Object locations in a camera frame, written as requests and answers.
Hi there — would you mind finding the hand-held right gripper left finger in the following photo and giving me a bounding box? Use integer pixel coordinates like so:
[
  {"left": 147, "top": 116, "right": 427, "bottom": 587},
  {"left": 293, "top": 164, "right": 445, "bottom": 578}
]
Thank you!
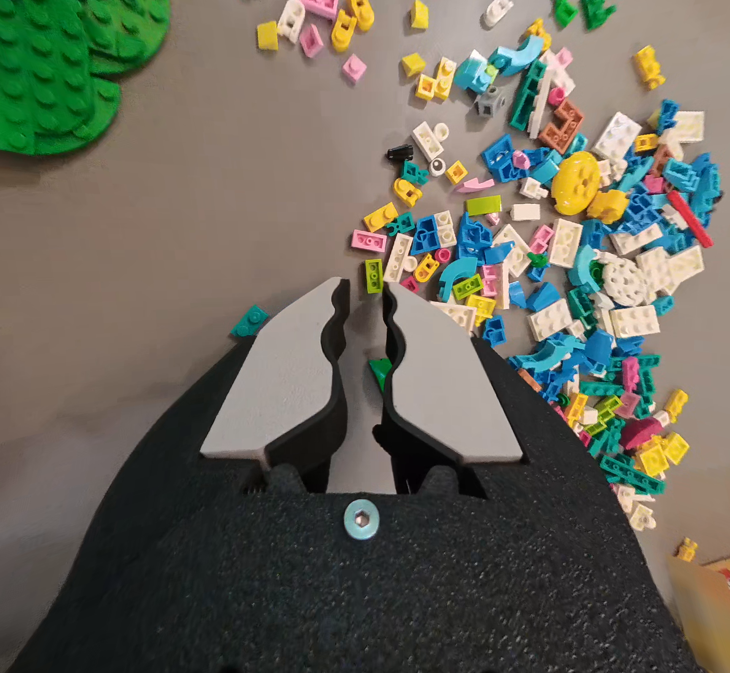
[{"left": 198, "top": 277, "right": 351, "bottom": 494}]

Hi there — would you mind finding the yellow lego box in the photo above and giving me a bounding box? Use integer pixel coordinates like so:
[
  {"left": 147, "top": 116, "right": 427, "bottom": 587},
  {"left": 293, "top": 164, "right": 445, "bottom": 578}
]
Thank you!
[{"left": 667, "top": 556, "right": 730, "bottom": 673}]

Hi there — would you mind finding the white lego piece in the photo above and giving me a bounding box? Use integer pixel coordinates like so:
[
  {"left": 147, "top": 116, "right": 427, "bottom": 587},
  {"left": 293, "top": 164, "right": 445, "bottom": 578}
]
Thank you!
[{"left": 276, "top": 0, "right": 306, "bottom": 45}]

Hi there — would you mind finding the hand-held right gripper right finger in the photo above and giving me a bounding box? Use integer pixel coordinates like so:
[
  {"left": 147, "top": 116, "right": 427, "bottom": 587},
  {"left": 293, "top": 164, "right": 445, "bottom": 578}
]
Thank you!
[{"left": 372, "top": 282, "right": 525, "bottom": 501}]

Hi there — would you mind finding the pile of colourful lego pieces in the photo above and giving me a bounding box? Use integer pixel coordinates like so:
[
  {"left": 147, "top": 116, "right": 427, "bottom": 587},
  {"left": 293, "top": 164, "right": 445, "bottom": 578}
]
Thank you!
[{"left": 351, "top": 34, "right": 722, "bottom": 532}]

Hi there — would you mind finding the yellow lego clip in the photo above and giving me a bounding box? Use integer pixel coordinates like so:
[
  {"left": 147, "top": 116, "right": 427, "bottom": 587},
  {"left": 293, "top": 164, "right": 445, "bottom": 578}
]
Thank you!
[
  {"left": 345, "top": 0, "right": 375, "bottom": 33},
  {"left": 633, "top": 45, "right": 667, "bottom": 91},
  {"left": 331, "top": 9, "right": 358, "bottom": 53}
]

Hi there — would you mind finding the green lego build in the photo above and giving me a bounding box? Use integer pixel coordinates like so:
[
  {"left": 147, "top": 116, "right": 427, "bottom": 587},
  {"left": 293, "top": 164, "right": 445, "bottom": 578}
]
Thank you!
[{"left": 0, "top": 0, "right": 172, "bottom": 156}]

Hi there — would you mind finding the teal lego plate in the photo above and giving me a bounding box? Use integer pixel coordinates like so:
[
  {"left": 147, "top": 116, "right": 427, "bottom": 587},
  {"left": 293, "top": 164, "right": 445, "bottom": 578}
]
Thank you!
[{"left": 230, "top": 305, "right": 270, "bottom": 338}]

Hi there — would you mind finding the white lego clip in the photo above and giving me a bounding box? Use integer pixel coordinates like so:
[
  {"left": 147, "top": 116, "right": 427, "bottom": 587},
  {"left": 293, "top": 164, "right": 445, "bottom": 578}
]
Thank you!
[{"left": 481, "top": 0, "right": 514, "bottom": 30}]

